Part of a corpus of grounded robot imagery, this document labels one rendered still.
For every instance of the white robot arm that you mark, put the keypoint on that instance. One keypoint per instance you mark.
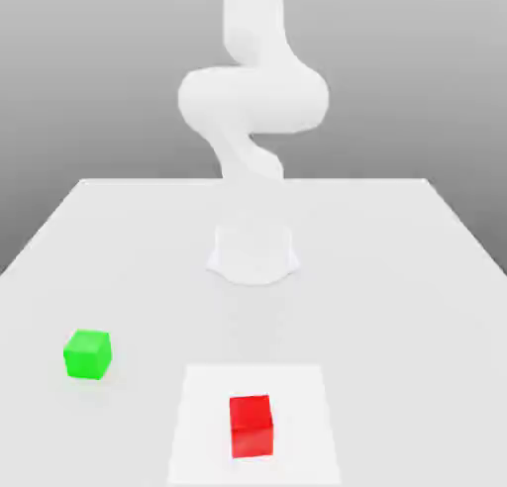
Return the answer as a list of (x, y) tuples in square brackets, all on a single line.
[(253, 99)]

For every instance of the small green cube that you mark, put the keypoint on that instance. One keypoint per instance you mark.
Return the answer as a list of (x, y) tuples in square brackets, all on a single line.
[(87, 354)]

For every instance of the small red cube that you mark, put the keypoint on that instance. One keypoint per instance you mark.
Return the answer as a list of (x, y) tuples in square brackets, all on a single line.
[(251, 425)]

